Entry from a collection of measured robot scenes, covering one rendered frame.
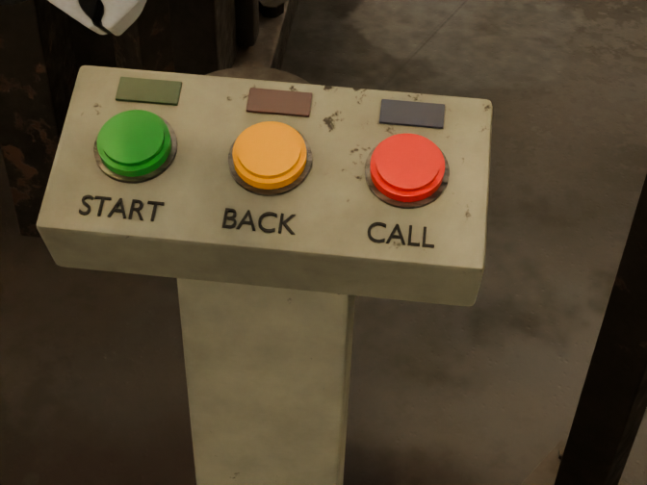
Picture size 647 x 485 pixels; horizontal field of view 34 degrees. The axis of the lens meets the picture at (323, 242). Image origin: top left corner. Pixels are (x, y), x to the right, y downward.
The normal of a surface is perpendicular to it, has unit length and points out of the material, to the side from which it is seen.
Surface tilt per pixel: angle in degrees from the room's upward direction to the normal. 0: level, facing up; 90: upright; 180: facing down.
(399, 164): 20
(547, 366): 0
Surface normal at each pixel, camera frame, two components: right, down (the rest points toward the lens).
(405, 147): -0.01, -0.47
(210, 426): -0.11, 0.66
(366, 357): 0.03, -0.74
